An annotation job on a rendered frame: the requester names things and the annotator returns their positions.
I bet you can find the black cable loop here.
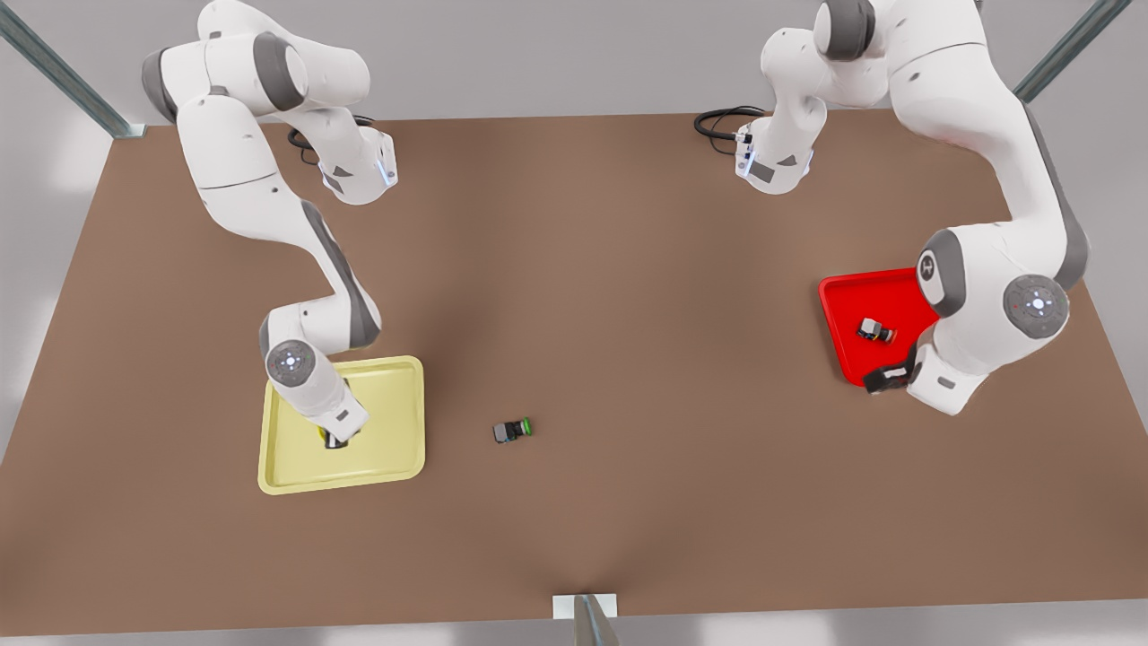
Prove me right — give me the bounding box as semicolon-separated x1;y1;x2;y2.
693;106;768;159
287;114;377;167

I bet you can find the silver frame post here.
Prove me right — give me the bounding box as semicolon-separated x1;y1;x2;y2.
0;4;146;139
1013;0;1133;104
552;593;620;646

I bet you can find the yellow tray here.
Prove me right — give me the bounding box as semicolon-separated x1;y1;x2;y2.
257;355;427;496

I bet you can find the red tray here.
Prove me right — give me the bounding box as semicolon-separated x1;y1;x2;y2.
817;267;941;388

